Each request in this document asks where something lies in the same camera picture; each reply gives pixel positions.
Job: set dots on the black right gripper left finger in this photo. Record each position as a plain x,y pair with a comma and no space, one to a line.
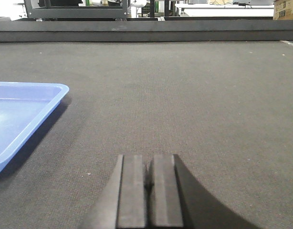
122,203

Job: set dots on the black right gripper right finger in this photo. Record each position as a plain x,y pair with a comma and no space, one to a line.
177,200

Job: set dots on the blue plastic tray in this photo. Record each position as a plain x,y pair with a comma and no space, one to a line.
23,108

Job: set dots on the white table in background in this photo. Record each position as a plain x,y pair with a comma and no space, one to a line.
211,10

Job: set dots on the cardboard box in background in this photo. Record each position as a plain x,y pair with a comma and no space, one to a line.
283,10

